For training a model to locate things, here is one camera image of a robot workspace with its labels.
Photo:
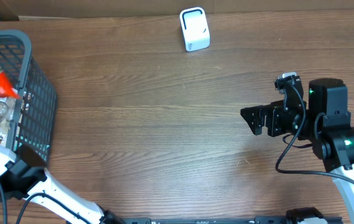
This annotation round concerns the grey plastic mesh basket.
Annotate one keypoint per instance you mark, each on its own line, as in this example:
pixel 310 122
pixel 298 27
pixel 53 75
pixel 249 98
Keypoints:
pixel 33 119

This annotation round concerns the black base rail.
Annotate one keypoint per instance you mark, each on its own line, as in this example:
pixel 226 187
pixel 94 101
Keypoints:
pixel 255 220

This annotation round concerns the white barcode scanner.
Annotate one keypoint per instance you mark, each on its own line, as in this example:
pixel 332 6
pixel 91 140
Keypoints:
pixel 194 29

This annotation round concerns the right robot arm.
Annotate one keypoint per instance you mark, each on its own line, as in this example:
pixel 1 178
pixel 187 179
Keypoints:
pixel 323 120

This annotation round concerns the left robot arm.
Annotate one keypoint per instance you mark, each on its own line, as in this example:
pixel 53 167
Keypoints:
pixel 24 176

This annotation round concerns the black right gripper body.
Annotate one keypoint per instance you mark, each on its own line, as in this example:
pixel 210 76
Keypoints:
pixel 280 121

